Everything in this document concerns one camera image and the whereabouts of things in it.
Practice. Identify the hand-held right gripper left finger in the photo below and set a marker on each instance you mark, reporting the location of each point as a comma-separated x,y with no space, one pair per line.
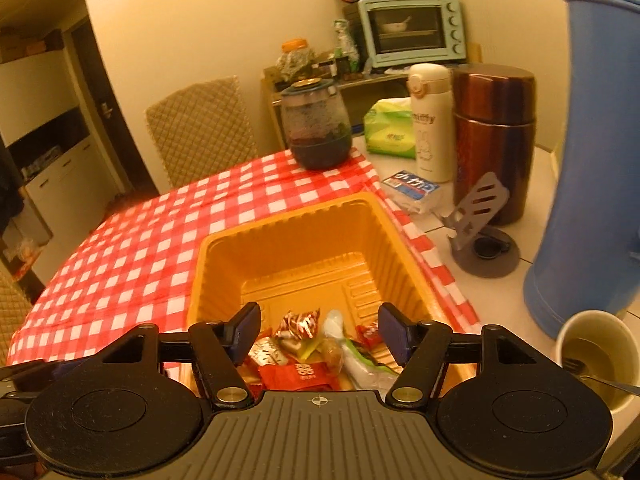
247,332

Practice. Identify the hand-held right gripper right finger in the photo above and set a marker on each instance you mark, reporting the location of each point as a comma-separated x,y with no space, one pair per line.
392,332

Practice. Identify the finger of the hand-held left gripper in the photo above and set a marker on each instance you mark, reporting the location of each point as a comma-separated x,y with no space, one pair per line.
50,371

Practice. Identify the tiny red candy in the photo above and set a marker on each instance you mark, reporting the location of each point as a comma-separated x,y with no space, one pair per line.
370,335

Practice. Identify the green clear snack packet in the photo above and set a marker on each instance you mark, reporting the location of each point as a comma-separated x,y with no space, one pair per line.
360,366

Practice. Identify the red white striped candy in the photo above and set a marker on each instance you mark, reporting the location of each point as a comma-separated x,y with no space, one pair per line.
297,324

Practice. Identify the yellow green candy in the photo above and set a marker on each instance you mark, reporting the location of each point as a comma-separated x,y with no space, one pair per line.
307,349

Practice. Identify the brown candy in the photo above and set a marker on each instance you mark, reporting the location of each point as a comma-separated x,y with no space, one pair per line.
332,355

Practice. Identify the large red snack packet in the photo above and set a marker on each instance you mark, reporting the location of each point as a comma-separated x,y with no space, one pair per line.
300,376

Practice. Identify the yellow plastic tray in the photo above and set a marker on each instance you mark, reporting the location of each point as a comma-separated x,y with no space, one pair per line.
300,250

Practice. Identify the quilted beige chair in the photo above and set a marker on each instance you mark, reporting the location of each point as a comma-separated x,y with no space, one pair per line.
12,320
200,130

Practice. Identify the red checkered tablecloth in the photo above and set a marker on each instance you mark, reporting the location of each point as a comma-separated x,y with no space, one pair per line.
140,260

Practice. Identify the grey phone stand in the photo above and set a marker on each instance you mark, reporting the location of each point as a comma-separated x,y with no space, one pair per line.
480,210

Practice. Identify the dark hanging clothing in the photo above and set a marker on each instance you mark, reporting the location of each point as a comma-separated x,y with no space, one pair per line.
9,185

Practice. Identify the white cabinet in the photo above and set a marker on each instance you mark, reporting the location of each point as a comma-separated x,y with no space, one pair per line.
60,175

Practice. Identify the white patterned mug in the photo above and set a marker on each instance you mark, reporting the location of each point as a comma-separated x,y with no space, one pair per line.
590,330

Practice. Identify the green tissue pack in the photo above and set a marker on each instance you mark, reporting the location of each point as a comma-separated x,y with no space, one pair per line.
390,130

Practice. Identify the white thermos bottle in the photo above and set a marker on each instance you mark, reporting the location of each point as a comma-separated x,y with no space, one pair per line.
432,130

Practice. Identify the quilted beige chair back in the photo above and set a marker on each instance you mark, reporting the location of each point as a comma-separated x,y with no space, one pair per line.
200,130

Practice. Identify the brown metal thermos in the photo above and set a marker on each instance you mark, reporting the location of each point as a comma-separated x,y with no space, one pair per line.
495,140

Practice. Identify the glass jar with dark liquid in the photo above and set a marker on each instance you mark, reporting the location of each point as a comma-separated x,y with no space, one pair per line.
315,125

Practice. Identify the wooden shelf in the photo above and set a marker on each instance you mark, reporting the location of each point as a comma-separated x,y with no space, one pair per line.
272,100

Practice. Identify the blue thermos jug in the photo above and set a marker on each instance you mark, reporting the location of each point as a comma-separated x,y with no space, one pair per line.
595,160

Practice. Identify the plastic jar with orange lid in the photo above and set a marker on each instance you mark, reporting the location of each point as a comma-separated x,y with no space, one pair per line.
297,60

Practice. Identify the green bag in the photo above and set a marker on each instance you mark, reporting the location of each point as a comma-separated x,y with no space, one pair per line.
346,47

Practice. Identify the blue toaster oven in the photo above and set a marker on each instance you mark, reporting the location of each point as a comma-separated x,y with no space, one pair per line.
415,30

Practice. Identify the white bowl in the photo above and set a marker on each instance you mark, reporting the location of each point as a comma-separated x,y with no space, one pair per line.
396,25

